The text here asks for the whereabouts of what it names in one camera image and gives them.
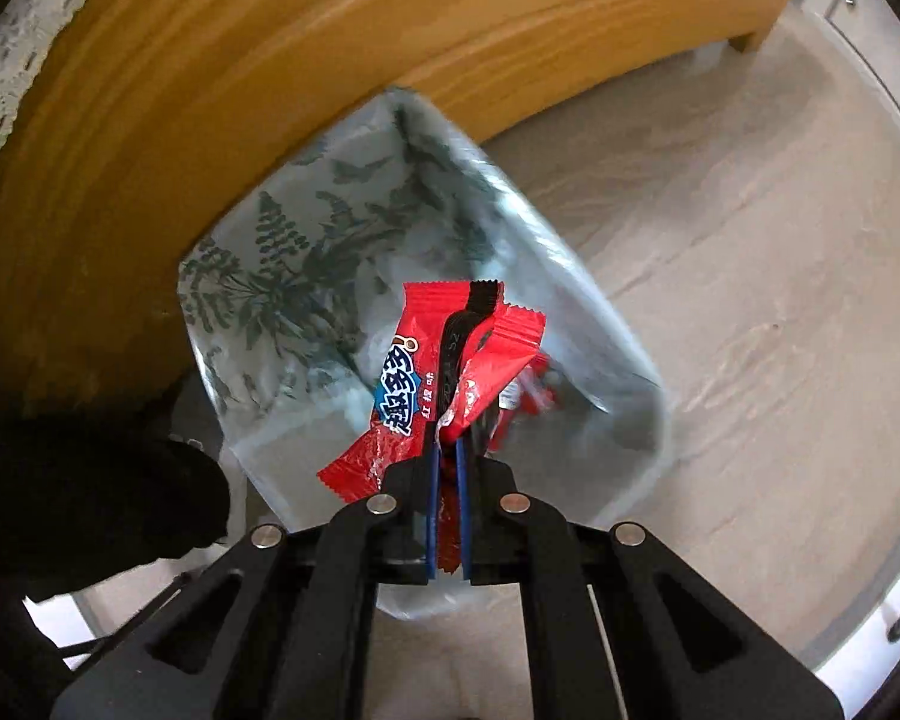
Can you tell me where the white wardrobe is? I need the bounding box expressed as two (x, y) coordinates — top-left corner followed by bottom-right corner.
(791, 0), (900, 680)

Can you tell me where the small red wrapper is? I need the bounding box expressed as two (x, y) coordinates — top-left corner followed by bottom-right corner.
(495, 349), (560, 451)

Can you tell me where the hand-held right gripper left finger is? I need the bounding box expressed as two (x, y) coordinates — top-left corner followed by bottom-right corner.
(49, 450), (440, 720)

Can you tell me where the red black snack wrapper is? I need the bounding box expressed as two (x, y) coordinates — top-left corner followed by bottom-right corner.
(435, 280), (548, 466)

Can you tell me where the fern-patterned fabric bin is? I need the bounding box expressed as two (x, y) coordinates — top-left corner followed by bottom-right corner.
(176, 86), (672, 620)

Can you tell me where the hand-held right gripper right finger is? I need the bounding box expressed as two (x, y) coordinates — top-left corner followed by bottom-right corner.
(456, 441), (845, 720)

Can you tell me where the red snack wrapper blue print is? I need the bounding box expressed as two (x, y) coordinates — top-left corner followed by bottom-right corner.
(317, 281), (472, 503)

